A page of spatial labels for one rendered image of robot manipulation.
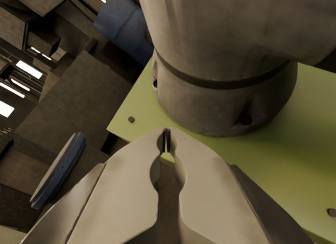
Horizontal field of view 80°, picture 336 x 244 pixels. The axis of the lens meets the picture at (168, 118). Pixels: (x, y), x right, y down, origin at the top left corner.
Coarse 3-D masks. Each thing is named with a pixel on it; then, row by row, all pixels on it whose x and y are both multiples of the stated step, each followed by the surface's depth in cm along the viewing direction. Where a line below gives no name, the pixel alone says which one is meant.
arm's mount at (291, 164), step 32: (128, 96) 30; (320, 96) 25; (128, 128) 28; (288, 128) 24; (320, 128) 24; (160, 160) 32; (256, 160) 24; (288, 160) 23; (320, 160) 23; (288, 192) 22; (320, 192) 21; (320, 224) 20
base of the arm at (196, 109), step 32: (160, 64) 22; (288, 64) 19; (160, 96) 25; (192, 96) 21; (224, 96) 20; (256, 96) 20; (288, 96) 23; (192, 128) 25; (224, 128) 23; (256, 128) 25
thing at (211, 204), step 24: (168, 144) 12; (192, 144) 11; (192, 168) 9; (216, 168) 9; (192, 192) 8; (216, 192) 8; (240, 192) 8; (192, 216) 7; (216, 216) 7; (240, 216) 7; (192, 240) 7; (216, 240) 6; (240, 240) 6; (264, 240) 6
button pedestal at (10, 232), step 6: (0, 228) 50; (6, 228) 51; (0, 234) 47; (6, 234) 48; (12, 234) 50; (18, 234) 51; (24, 234) 52; (0, 240) 45; (6, 240) 46; (12, 240) 47; (18, 240) 48
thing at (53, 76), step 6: (66, 54) 330; (60, 60) 320; (66, 60) 327; (72, 60) 333; (60, 66) 317; (66, 66) 323; (48, 72) 306; (54, 72) 307; (60, 72) 313; (48, 78) 318; (54, 78) 313; (48, 84) 330; (42, 90) 349; (48, 90) 343; (42, 96) 364
